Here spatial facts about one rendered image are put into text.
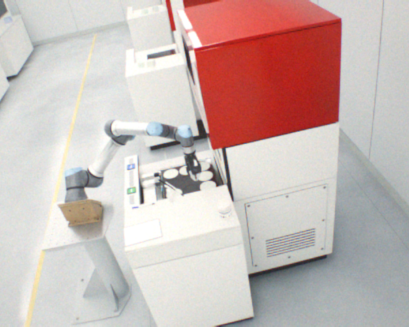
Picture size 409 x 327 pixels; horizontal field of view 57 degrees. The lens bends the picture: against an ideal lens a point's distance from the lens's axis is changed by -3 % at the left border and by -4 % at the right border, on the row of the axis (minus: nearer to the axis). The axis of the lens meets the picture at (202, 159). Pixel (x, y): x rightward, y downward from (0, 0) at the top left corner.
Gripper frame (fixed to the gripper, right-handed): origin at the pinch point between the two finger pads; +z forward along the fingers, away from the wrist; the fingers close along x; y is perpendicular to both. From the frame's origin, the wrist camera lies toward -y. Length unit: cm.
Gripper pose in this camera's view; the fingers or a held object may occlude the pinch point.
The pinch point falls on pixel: (195, 179)
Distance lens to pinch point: 230.2
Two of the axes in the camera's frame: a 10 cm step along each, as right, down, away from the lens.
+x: -9.6, 2.7, -1.1
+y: -2.4, -5.2, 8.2
